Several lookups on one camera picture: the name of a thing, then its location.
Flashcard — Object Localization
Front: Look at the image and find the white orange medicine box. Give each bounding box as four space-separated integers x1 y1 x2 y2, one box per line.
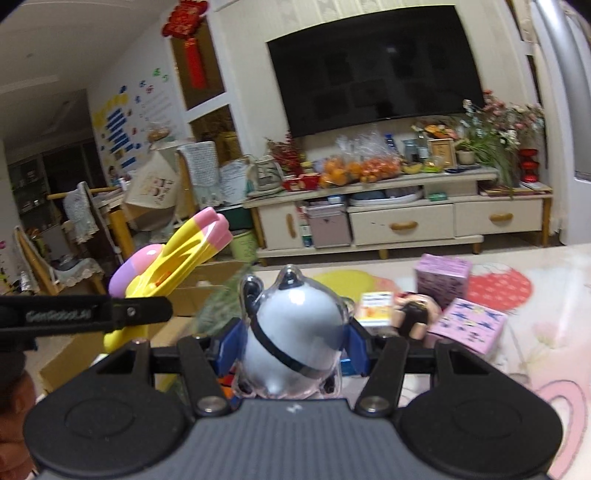
356 291 394 328

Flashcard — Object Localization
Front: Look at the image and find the nezha doll figure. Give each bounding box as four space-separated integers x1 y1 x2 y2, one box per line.
392 292 442 341

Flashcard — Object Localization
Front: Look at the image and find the yellow pink toy gun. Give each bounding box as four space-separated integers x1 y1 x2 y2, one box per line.
103 206 235 354

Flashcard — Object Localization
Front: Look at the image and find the pink patterned box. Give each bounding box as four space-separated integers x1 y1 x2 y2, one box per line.
428 298 508 357

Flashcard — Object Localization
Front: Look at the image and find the tall pink blind box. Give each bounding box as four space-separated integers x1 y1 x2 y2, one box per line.
415 254 472 310

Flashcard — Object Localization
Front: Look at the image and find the green milk cardboard carton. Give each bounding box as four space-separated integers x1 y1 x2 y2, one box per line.
38 261 252 393

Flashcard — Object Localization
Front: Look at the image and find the green trash bin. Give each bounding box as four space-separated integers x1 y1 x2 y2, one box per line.
229 230 259 263

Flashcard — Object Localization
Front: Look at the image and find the wooden chair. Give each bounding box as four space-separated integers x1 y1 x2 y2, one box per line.
108 140 223 259

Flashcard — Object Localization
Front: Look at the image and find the wooden dining table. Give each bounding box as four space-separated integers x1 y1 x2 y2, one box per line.
47 182 123 278

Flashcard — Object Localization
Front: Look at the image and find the canvas tote bag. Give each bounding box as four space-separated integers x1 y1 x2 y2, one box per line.
121 151 180 231

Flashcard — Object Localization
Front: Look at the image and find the pink storage box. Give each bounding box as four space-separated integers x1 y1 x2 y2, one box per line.
307 205 352 248

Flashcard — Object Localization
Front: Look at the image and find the cream tv cabinet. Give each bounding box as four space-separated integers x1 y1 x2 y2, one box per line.
243 167 553 261

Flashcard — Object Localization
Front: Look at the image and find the bag of oranges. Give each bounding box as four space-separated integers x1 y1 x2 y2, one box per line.
320 136 363 189

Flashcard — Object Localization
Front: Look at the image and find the bag of tangerines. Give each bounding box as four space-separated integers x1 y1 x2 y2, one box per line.
356 131 402 183

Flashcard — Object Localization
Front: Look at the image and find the framed certificate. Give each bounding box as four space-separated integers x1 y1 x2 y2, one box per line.
429 138 457 169

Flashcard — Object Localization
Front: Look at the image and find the red vase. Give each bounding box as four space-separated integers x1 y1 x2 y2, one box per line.
518 148 539 183

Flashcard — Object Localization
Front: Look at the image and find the potted flower plant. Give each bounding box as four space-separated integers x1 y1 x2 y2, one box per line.
455 90 545 192

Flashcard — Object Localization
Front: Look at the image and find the red chinese knot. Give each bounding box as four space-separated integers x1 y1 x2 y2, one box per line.
161 0 208 90

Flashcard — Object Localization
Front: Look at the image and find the black television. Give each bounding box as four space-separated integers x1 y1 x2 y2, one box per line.
267 5 485 137

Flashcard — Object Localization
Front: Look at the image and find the white tower air conditioner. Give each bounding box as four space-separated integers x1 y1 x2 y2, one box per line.
531 1 590 245

